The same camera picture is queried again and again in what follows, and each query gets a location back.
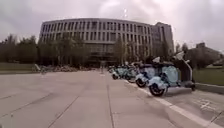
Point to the curved grey building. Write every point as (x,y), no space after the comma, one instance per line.
(100,33)

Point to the grey concrete slab pavement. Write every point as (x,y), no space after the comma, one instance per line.
(83,100)

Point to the row of blue-white scooters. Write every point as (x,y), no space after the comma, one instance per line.
(160,77)

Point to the row of parked bicycles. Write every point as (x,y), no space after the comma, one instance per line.
(60,68)

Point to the row of trees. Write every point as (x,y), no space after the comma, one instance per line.
(50,51)

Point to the distant dark building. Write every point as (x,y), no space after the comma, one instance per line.
(203,53)

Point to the grass lawn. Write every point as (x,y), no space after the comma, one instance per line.
(210,76)
(16,66)

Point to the grey kerb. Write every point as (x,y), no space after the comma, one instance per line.
(210,88)

